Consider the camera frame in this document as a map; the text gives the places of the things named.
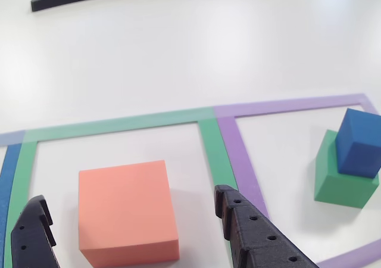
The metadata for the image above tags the blue square frame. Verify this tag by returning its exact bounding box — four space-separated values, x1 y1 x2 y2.
0 130 27 268

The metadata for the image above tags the small blue cube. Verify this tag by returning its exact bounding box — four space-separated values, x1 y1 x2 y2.
335 107 381 179

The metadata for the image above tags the orange cube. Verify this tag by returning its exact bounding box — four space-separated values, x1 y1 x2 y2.
78 160 180 267

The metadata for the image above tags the purple square frame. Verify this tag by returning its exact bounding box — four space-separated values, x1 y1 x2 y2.
213 93 381 268

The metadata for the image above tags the green square frame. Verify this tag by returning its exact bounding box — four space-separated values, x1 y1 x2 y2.
4 107 239 268

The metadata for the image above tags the green cube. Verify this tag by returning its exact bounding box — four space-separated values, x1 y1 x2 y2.
314 129 380 210

